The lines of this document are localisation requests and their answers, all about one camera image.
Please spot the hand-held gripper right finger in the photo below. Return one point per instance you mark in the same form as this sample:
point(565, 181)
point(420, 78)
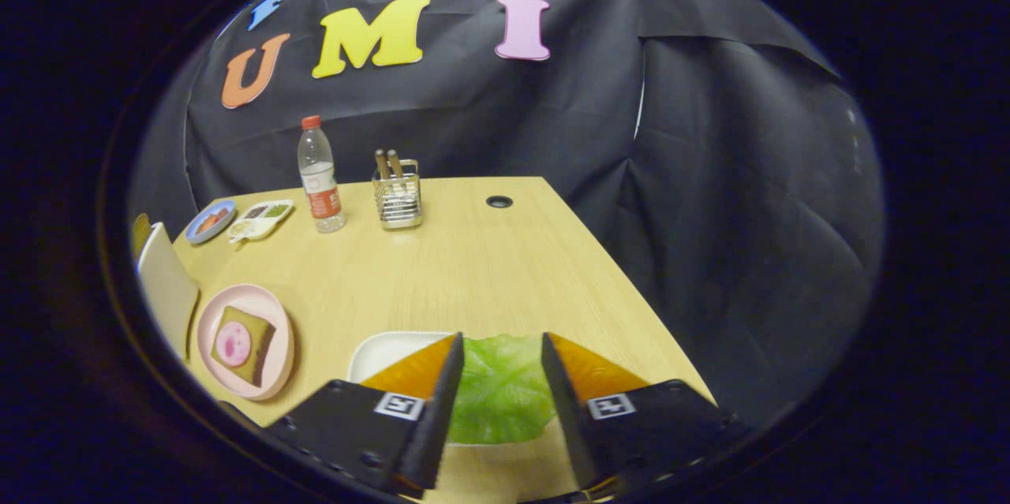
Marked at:
point(568, 417)

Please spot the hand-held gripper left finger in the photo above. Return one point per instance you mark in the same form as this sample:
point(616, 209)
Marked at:
point(442, 425)

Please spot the green lettuce leaf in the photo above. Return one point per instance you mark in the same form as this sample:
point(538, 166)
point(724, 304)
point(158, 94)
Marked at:
point(497, 386)

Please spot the white square plate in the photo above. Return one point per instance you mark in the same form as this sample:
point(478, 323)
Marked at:
point(379, 350)

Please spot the brown bread slice with ham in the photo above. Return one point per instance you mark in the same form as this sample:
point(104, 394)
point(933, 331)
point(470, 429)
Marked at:
point(260, 366)

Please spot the pink ham slice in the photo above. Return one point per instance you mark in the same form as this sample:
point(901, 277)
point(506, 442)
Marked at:
point(233, 344)

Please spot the pink round plate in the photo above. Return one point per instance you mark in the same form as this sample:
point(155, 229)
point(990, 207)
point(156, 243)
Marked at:
point(237, 295)

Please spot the white divided dish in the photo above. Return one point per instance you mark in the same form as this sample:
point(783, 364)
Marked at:
point(260, 230)

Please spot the clear bottle with red cap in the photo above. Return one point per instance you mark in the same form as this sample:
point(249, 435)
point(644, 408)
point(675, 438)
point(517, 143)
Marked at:
point(319, 173)

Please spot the black backdrop cloth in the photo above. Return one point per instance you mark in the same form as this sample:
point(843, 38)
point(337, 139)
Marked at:
point(552, 117)

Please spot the white toaster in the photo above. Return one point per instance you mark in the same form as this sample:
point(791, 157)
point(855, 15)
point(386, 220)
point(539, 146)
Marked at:
point(170, 291)

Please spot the blue round plate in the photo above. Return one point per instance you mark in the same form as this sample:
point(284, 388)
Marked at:
point(226, 208)

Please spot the red food pieces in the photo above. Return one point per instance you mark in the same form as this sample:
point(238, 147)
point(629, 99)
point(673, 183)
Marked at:
point(211, 222)

